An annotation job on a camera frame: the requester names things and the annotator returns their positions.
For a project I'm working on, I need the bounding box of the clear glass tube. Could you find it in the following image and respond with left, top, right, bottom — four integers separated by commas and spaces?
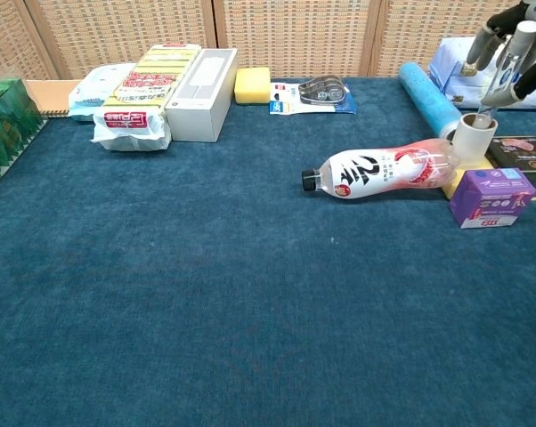
477, 20, 536, 125

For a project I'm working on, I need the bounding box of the white cardboard tube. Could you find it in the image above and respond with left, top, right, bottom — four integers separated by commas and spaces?
453, 113, 499, 169

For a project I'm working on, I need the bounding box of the large white blue tissue pack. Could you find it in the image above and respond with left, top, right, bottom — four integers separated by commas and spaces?
427, 36, 536, 111

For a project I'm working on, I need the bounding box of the black gold tin can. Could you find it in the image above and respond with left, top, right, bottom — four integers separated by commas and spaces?
485, 135, 536, 202

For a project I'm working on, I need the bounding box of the blue roll cylinder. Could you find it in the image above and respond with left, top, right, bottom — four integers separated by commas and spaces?
399, 61, 467, 139

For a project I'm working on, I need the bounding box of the small purple box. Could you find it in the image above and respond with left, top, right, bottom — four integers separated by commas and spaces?
449, 167, 536, 230

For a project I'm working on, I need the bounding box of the plastic bottle white red label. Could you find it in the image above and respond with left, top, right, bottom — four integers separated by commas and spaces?
301, 137, 463, 200

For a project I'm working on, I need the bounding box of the woven wooden folding screen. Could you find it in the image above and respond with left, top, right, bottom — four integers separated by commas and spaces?
0, 0, 536, 82

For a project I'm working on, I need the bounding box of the correction tape blister pack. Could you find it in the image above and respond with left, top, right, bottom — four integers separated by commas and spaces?
269, 75, 358, 117

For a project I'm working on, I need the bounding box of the thick yellow sponge block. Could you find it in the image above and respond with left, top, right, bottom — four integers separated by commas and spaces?
233, 66, 272, 106

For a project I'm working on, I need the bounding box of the long white power strip box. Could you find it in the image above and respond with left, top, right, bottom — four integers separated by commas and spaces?
165, 47, 240, 144

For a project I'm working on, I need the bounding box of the yellow green scouring sponge pack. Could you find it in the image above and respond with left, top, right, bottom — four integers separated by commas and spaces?
91, 43, 203, 152

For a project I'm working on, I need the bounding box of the dark teal table mat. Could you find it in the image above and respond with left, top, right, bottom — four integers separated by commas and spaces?
0, 77, 536, 427

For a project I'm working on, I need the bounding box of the small light blue wipes pack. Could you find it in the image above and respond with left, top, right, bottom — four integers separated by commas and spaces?
67, 62, 138, 122

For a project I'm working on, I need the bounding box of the brown spiral notebook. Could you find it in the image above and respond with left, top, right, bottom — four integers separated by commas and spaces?
24, 79, 83, 119

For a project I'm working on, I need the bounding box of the clear box of green packets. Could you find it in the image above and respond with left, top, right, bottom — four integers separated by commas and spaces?
0, 78, 47, 197

